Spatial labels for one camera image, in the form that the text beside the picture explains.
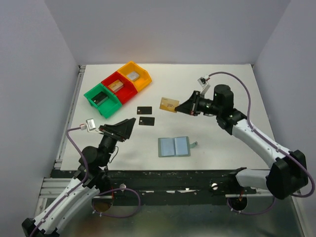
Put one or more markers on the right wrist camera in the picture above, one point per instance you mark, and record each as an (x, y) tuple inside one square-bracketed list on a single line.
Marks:
[(204, 85)]

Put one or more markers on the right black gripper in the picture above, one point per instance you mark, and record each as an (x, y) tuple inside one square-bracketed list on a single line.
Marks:
[(190, 106)]

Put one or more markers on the red plastic bin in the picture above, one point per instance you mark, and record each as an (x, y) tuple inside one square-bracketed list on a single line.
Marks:
[(126, 93)]

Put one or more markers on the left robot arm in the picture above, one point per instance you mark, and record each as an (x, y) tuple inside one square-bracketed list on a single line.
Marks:
[(90, 179)]

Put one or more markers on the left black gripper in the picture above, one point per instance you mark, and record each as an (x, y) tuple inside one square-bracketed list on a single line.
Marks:
[(121, 131)]

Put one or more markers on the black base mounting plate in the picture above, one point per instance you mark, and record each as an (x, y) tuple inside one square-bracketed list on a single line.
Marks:
[(178, 187)]

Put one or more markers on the dark credit card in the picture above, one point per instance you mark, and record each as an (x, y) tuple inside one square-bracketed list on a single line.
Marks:
[(147, 121), (144, 110)]

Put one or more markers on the metal block in green bin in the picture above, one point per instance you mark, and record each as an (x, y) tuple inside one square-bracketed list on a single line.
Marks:
[(99, 98)]

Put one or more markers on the green card holder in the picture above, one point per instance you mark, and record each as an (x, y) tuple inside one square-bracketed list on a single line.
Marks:
[(175, 147)]

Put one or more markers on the green plastic bin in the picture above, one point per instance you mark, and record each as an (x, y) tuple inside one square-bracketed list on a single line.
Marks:
[(108, 107)]

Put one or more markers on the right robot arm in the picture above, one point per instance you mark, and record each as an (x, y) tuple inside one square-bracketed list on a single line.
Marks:
[(285, 174)]

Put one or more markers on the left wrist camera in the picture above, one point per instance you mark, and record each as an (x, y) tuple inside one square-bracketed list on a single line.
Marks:
[(89, 126)]

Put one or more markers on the aluminium rail frame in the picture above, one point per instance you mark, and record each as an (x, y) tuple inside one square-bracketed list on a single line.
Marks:
[(216, 149)]

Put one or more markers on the metal block in red bin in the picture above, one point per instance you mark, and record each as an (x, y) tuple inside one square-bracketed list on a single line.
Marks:
[(116, 85)]

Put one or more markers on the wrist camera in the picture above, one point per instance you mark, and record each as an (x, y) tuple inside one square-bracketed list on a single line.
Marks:
[(204, 85), (89, 126)]

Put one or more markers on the gold credit card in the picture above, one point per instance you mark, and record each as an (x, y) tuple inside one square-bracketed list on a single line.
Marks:
[(168, 104)]

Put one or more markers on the metal block in yellow bin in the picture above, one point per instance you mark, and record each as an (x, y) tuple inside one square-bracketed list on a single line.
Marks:
[(133, 76)]

